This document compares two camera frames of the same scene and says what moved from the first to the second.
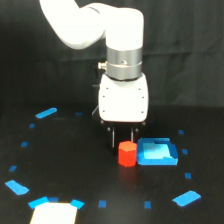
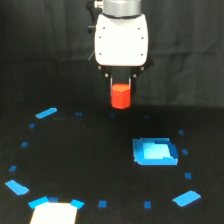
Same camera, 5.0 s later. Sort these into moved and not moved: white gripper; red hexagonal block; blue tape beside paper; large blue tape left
Moved: red hexagonal block; white gripper
Not moved: large blue tape left; blue tape beside paper
